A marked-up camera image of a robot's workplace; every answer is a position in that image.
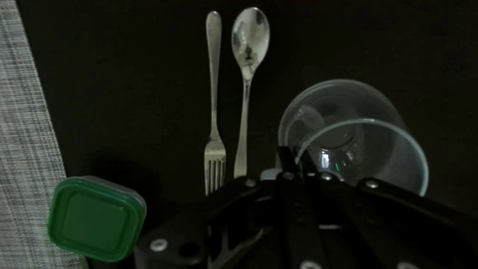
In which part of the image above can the silver metal spoon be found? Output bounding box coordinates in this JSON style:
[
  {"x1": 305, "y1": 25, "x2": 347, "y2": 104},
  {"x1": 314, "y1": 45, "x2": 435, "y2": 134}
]
[{"x1": 232, "y1": 6, "x2": 271, "y2": 178}]

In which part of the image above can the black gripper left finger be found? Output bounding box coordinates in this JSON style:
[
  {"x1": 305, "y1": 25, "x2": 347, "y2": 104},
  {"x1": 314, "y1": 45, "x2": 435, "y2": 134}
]
[{"x1": 135, "y1": 175, "x2": 299, "y2": 269}]

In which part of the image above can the clear glass cup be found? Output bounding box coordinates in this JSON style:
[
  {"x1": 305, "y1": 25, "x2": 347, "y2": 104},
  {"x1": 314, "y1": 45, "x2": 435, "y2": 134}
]
[{"x1": 278, "y1": 79, "x2": 430, "y2": 196}]

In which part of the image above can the silver metal fork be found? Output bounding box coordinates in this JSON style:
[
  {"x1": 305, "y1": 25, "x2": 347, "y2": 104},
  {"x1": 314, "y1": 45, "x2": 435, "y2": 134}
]
[{"x1": 205, "y1": 10, "x2": 227, "y2": 196}]

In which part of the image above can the green lidded plastic container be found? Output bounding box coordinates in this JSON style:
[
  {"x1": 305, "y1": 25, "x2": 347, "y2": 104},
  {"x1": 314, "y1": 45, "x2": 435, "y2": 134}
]
[{"x1": 48, "y1": 175, "x2": 148, "y2": 263}]

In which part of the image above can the grey woven placemat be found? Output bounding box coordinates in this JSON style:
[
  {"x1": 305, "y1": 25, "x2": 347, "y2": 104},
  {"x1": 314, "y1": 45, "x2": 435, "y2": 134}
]
[{"x1": 0, "y1": 0, "x2": 88, "y2": 269}]

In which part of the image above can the black side table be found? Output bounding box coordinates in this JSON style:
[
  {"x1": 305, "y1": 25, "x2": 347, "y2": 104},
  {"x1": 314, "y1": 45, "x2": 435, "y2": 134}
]
[{"x1": 14, "y1": 0, "x2": 478, "y2": 269}]

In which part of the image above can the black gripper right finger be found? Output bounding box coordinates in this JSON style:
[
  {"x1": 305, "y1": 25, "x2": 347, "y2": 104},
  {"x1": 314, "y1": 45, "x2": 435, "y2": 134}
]
[{"x1": 278, "y1": 146, "x2": 478, "y2": 269}]

